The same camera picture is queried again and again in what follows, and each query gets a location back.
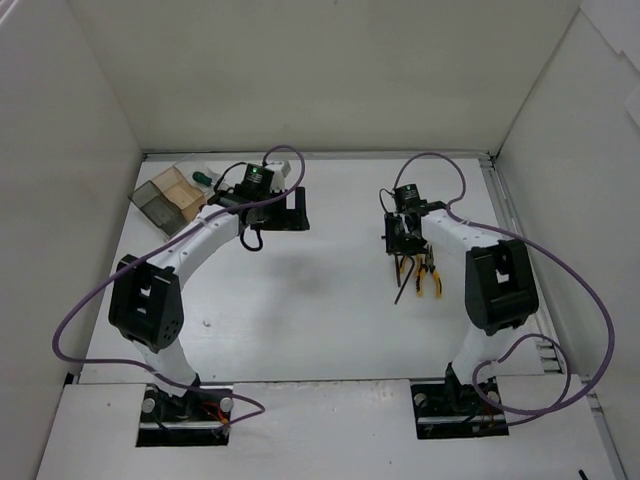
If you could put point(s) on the green handled screwdriver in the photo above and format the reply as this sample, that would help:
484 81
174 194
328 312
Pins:
204 180

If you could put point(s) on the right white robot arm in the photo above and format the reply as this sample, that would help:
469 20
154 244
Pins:
499 288

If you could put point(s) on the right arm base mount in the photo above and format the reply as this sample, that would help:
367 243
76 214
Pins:
439 416

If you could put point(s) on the yellow handled cutting pliers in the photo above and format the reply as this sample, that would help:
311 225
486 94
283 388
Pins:
417 275

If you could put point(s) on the yellow handled needle-nose pliers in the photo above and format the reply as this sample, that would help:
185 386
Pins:
429 269

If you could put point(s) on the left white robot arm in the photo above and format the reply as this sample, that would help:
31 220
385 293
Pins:
146 305

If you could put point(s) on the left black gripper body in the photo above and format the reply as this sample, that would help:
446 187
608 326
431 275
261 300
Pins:
284 215

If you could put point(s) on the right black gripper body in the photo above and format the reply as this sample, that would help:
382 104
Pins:
400 240

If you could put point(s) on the long brown hex key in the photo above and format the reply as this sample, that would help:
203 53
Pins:
402 276

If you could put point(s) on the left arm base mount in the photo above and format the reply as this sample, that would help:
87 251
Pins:
194 420

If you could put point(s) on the clear plastic organizer box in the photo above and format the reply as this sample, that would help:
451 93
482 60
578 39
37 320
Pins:
170 200

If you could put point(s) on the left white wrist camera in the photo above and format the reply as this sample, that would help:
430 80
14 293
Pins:
280 170

